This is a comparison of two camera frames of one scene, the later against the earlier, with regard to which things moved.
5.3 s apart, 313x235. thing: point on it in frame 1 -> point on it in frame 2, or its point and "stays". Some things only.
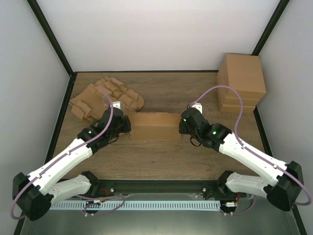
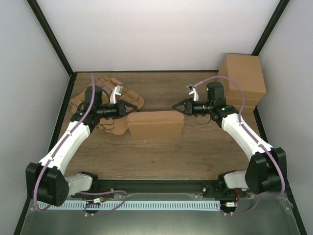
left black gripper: x=127 y=128 -> x=121 y=110
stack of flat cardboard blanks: x=91 y=104 stays
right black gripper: x=182 y=129 -> x=189 y=107
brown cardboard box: x=154 y=126 stays
